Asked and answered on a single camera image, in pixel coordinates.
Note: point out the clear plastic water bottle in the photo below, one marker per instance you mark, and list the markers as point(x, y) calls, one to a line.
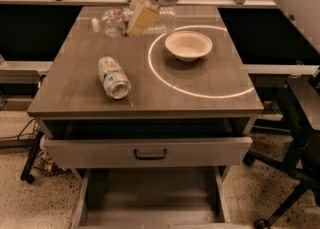
point(114, 22)

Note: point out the grey drawer cabinet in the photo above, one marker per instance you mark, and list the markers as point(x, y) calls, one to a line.
point(212, 97)

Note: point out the grey top drawer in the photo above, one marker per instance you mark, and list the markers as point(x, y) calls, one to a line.
point(119, 153)

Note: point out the open grey middle drawer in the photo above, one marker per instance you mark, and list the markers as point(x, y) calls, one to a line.
point(152, 198)

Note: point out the white paper bowl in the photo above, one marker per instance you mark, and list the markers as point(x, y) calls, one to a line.
point(188, 46)

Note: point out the green white soda can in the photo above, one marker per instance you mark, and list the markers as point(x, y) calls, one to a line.
point(113, 78)

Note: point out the black office chair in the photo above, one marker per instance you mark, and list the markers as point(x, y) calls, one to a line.
point(299, 102)

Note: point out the black wheeled cart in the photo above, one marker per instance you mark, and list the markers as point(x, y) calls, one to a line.
point(39, 160)

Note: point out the black drawer handle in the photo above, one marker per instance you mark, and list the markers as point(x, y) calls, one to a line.
point(139, 155)

